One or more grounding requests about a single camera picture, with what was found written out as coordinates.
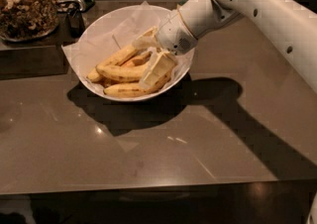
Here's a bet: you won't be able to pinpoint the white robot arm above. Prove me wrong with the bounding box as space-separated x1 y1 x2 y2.
133 0 317 91

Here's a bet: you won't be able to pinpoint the small black clip object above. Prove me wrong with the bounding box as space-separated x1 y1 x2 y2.
66 9 85 38

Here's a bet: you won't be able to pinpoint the front yellow banana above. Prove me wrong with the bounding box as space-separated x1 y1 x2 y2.
103 71 171 98

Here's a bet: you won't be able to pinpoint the small hidden yellow banana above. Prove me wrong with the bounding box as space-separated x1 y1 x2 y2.
121 52 152 67

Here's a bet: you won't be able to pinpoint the top yellow banana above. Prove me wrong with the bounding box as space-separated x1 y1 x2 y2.
87 45 138 82

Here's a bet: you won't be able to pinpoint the white bowl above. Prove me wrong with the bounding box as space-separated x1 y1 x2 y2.
72 4 196 103

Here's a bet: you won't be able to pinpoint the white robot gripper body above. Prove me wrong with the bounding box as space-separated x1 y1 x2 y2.
156 0 232 55

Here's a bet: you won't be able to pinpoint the white paper bowl liner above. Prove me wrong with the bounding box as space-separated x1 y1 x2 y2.
60 0 192 91

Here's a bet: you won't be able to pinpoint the dark raised counter block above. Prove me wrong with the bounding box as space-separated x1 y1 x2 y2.
0 14 79 80

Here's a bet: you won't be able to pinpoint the middle yellow banana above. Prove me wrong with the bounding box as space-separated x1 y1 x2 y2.
96 63 148 82

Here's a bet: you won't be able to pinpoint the glass jar of nuts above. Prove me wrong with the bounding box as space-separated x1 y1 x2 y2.
0 0 59 42

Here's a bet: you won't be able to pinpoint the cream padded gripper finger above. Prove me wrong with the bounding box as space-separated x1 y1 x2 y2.
139 51 177 89
132 26 159 50

